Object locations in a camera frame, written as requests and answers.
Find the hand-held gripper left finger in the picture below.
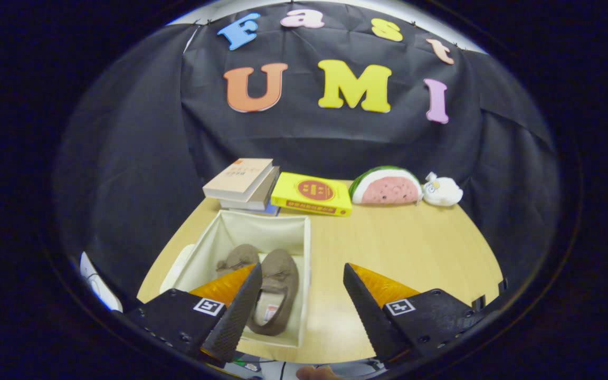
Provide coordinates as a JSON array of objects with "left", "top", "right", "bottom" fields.
[{"left": 125, "top": 262, "right": 263, "bottom": 364}]

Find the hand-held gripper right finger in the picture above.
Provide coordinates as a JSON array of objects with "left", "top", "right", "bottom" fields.
[{"left": 343, "top": 262, "right": 487, "bottom": 365}]

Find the brown suede shoe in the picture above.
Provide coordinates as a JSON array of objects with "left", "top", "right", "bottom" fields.
[
  {"left": 246, "top": 249, "right": 300, "bottom": 337},
  {"left": 215, "top": 243, "right": 261, "bottom": 275}
]

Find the cream fabric storage box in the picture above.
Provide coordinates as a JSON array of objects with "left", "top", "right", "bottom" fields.
[{"left": 159, "top": 210, "right": 312, "bottom": 349}]

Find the blue book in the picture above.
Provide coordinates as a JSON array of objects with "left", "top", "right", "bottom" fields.
[{"left": 230, "top": 203, "right": 282, "bottom": 217}]

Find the grey book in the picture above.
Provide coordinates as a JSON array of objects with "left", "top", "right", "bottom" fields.
[{"left": 220, "top": 166, "right": 281, "bottom": 211}]

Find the watermelon slice plush toy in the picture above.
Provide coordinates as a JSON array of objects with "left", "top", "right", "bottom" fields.
[{"left": 349, "top": 165, "right": 424, "bottom": 205}]

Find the yellow book with red circle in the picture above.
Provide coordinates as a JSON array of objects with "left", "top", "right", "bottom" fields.
[{"left": 271, "top": 172, "right": 354, "bottom": 217}]

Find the beige book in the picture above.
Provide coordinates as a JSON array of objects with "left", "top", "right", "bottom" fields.
[{"left": 203, "top": 158, "right": 274, "bottom": 202}]

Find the white device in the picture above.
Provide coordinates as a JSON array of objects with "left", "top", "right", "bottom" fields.
[{"left": 79, "top": 252, "right": 124, "bottom": 313}]

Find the white plush toy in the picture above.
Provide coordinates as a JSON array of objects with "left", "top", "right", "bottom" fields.
[{"left": 421, "top": 172, "right": 464, "bottom": 207}]

